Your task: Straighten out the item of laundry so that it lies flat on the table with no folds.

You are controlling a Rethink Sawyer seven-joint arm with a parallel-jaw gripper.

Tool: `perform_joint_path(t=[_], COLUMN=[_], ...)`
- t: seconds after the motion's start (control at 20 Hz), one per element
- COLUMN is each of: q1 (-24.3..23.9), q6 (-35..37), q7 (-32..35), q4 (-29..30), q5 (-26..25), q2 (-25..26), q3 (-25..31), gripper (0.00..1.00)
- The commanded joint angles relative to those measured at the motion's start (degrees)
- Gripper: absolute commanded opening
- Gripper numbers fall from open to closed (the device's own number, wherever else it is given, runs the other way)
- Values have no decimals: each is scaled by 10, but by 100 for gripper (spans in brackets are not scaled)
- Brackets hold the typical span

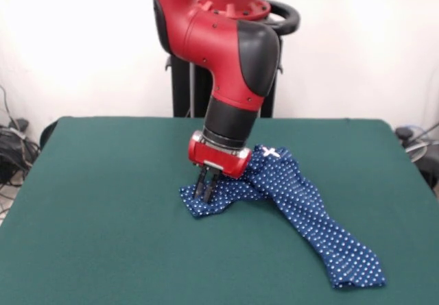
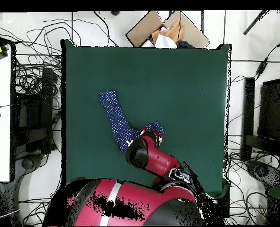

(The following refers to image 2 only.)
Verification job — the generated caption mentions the dark blue cloth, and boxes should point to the dark blue cloth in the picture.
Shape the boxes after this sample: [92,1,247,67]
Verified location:
[177,40,195,49]

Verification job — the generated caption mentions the blue polka dot pants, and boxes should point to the blue polka dot pants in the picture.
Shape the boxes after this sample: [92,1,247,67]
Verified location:
[99,89,165,153]

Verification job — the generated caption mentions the black rod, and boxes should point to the black rod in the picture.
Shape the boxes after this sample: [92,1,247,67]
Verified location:
[242,9,269,35]

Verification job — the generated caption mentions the black metal stand frame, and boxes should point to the black metal stand frame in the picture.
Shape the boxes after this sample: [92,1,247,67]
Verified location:
[10,67,55,159]
[240,76,280,163]

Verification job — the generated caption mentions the orange cloth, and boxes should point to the orange cloth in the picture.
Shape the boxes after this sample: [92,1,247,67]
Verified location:
[151,21,185,44]

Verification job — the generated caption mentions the round stand foot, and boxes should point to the round stand foot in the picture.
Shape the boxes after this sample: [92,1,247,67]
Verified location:
[21,153,43,171]
[246,159,280,187]

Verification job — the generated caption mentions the dark green table cloth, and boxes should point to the dark green table cloth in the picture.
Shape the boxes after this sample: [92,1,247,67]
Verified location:
[60,38,233,198]

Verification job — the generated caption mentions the open cardboard box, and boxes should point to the open cardboard box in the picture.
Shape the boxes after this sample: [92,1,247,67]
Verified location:
[125,10,211,49]

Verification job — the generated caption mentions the black power adapter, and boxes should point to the black power adapter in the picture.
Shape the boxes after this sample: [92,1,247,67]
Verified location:
[255,59,268,79]

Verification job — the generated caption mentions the white cloth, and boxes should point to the white cloth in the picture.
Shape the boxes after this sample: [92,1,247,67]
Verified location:
[141,34,178,49]

